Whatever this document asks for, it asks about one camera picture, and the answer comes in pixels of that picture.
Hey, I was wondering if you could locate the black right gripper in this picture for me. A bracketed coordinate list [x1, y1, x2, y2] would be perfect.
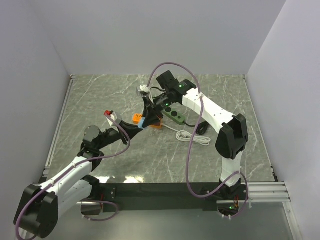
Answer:
[140, 91, 172, 129]

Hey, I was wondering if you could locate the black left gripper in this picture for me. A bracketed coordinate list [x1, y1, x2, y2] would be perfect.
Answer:
[96, 120, 143, 150]

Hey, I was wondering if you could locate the blue charger plug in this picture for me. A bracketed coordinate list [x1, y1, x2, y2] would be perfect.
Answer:
[137, 117, 145, 129]

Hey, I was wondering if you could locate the orange power strip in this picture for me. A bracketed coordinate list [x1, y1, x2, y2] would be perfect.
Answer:
[132, 113, 156, 129]

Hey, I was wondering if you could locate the green power strip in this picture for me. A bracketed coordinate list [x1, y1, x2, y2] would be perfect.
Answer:
[161, 106, 186, 125]

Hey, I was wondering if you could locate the red koi cube adapter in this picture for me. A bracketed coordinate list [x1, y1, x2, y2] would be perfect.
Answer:
[151, 118, 163, 129]

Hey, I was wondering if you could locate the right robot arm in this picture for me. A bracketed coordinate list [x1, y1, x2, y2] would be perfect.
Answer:
[136, 70, 249, 200]

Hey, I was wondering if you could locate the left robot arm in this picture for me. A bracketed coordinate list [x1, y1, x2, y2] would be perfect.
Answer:
[13, 117, 143, 240]

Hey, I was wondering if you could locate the black base bar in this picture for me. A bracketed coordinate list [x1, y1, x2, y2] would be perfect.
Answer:
[84, 183, 248, 216]

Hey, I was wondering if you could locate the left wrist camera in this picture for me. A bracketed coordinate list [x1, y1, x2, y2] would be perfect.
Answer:
[104, 110, 122, 129]

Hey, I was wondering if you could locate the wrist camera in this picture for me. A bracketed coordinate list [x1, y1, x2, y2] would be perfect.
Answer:
[136, 84, 152, 99]
[104, 110, 122, 129]

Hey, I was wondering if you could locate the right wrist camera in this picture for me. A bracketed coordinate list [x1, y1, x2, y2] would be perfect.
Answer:
[136, 84, 152, 99]

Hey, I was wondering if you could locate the white power cable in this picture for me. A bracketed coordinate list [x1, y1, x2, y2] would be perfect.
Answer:
[161, 124, 211, 146]

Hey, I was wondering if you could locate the black power cable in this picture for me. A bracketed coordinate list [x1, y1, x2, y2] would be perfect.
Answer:
[183, 120, 211, 136]

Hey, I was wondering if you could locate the aluminium frame rail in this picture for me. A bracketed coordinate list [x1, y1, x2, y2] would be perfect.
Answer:
[27, 181, 292, 205]

